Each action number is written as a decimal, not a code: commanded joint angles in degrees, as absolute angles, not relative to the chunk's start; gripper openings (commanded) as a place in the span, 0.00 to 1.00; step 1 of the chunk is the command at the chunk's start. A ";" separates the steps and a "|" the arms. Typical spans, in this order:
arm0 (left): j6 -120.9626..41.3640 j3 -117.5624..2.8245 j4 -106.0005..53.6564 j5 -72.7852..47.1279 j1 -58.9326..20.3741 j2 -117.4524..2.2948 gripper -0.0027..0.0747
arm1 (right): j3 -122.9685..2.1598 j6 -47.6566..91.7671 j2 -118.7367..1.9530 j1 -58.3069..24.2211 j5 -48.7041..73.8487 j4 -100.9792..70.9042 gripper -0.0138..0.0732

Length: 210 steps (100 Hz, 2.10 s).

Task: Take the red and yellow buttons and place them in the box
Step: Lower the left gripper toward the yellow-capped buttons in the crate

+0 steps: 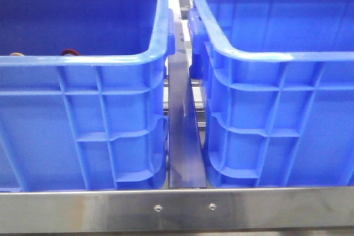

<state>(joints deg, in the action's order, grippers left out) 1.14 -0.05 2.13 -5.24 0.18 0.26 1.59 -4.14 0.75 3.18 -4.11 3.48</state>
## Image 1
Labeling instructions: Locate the left blue plastic bin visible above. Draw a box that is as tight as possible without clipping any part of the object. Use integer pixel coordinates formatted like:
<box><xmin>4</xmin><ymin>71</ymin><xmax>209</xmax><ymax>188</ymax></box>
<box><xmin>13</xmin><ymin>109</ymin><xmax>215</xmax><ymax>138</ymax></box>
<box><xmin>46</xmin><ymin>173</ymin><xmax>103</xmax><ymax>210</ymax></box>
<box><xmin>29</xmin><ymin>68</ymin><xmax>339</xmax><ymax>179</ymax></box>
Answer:
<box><xmin>1</xmin><ymin>0</ymin><xmax>175</xmax><ymax>192</ymax></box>

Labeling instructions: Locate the blue plastic bin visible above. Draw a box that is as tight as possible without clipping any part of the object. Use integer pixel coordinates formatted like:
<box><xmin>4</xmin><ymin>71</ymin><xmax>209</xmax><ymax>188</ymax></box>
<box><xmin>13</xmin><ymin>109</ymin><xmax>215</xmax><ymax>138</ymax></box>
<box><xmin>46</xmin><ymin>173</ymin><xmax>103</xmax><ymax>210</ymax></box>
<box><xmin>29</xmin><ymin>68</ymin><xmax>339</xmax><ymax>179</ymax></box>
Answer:
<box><xmin>1</xmin><ymin>0</ymin><xmax>175</xmax><ymax>192</ymax></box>
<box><xmin>190</xmin><ymin>0</ymin><xmax>353</xmax><ymax>188</ymax></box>

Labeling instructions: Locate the red mushroom push button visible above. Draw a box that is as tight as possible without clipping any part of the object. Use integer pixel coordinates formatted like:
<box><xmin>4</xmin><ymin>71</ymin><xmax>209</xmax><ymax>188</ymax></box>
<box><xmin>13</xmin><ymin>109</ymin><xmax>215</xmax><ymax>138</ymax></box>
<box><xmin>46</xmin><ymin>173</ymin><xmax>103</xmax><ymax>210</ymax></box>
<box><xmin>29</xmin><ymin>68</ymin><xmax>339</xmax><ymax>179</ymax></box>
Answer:
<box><xmin>61</xmin><ymin>49</ymin><xmax>81</xmax><ymax>56</ymax></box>

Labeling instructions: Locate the steel divider bar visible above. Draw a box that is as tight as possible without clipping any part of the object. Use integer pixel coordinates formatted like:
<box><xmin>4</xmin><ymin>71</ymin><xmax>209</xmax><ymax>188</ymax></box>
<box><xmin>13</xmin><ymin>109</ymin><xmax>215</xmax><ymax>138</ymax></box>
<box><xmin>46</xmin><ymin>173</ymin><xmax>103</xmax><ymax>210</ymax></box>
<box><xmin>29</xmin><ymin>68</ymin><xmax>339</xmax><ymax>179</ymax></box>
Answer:
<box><xmin>168</xmin><ymin>19</ymin><xmax>207</xmax><ymax>189</ymax></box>

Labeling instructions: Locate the yellow mushroom push button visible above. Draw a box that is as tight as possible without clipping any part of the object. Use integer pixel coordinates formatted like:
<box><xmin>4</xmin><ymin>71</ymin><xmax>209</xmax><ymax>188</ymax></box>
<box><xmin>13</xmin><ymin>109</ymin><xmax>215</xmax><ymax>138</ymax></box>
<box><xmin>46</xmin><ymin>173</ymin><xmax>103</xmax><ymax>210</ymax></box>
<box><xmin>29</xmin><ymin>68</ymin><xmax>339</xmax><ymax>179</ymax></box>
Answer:
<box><xmin>10</xmin><ymin>52</ymin><xmax>24</xmax><ymax>56</ymax></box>

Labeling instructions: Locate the right blue plastic bin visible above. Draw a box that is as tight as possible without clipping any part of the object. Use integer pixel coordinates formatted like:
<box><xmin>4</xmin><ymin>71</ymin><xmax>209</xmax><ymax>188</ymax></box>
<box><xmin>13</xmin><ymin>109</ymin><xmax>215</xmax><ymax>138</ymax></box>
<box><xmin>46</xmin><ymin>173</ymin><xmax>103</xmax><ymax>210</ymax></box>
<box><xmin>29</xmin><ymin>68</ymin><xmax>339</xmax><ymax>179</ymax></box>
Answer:
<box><xmin>190</xmin><ymin>0</ymin><xmax>353</xmax><ymax>188</ymax></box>

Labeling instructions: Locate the steel front rail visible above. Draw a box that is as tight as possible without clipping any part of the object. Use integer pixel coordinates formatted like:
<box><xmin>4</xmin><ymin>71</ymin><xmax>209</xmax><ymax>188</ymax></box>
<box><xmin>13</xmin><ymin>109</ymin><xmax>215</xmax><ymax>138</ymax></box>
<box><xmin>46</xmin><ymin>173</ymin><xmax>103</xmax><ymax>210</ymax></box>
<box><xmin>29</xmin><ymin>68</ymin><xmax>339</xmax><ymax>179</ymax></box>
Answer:
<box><xmin>1</xmin><ymin>187</ymin><xmax>353</xmax><ymax>234</ymax></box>

